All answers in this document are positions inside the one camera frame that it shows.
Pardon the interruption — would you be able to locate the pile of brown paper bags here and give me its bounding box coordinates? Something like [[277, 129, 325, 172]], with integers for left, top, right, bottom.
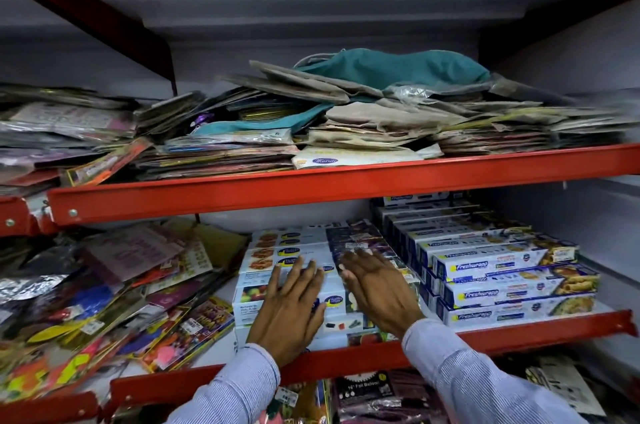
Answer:
[[224, 60, 640, 157]]

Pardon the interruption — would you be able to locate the pile of flat plastic packets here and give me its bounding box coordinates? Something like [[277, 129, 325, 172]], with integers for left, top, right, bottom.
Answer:
[[134, 87, 302, 183]]

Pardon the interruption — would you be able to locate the yellow flat packet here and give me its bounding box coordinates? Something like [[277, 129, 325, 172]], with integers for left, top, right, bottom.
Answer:
[[162, 219, 249, 273]]

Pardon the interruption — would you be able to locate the pile of pale printed packets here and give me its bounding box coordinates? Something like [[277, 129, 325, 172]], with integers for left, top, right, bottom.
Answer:
[[0, 82, 153, 198]]

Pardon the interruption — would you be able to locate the dark red shelf upright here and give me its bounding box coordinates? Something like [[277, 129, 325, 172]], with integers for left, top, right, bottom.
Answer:
[[0, 0, 179, 96]]

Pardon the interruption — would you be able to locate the stack of blue foil boxes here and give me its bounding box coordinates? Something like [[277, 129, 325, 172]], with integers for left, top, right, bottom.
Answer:
[[372, 191, 602, 329]]

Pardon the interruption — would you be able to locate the black foil balloon packet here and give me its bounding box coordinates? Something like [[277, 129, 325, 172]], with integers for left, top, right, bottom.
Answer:
[[331, 370, 448, 424]]

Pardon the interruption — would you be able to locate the white packet with blue label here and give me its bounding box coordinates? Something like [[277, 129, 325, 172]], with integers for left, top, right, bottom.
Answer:
[[292, 145, 444, 170]]

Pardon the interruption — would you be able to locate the silver foil packet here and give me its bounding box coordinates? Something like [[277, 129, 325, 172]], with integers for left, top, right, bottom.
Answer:
[[0, 245, 83, 305]]

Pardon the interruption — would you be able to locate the person's right hand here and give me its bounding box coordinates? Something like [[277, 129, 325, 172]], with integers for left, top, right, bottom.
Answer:
[[338, 249, 427, 340]]

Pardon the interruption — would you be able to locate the stack of dark purple packets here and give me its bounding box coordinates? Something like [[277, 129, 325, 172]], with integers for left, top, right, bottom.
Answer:
[[326, 220, 422, 300]]

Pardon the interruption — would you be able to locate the person's left forearm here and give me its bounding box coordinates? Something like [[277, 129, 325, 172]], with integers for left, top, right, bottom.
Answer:
[[167, 343, 282, 424]]

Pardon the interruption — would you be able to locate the colourful decoration packet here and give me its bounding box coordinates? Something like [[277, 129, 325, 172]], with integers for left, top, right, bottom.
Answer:
[[257, 379, 335, 424]]

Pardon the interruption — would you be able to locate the stack of white wrap boxes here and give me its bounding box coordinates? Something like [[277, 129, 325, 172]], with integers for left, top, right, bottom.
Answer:
[[232, 226, 362, 350]]

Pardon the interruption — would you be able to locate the short red shelf beam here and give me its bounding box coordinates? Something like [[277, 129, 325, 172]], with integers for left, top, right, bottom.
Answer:
[[0, 196, 50, 238], [0, 390, 102, 424]]

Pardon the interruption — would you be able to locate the white printed packet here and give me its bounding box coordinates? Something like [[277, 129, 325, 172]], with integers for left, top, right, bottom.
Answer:
[[524, 353, 607, 418]]

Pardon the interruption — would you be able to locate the pile of colourful party packets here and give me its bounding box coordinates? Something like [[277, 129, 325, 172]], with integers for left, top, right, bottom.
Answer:
[[0, 219, 237, 405]]

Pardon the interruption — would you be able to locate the person's left hand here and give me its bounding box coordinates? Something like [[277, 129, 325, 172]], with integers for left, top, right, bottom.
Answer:
[[247, 257, 329, 369]]

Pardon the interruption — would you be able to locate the teal cloth bag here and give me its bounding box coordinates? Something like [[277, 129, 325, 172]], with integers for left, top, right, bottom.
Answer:
[[296, 48, 493, 92], [190, 103, 335, 137]]

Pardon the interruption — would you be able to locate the long red shelf beam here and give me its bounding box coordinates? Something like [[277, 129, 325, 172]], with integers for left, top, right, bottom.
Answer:
[[46, 142, 640, 228], [107, 310, 638, 409]]

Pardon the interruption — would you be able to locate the person's right forearm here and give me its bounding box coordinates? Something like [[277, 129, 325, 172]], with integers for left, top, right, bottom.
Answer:
[[401, 318, 588, 424]]

